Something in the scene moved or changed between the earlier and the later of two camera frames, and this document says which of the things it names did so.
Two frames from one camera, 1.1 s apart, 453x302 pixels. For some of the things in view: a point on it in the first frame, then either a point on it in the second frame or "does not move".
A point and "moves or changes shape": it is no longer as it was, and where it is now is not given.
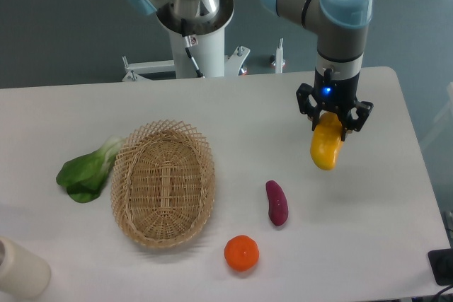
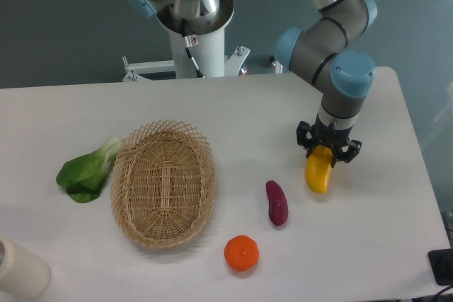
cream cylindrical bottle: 22,274 does not move
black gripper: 340,94 to 310,136
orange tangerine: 241,253 does not move
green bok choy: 84,178 does not move
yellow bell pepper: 326,141 moves or changes shape
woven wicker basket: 163,183 does not move
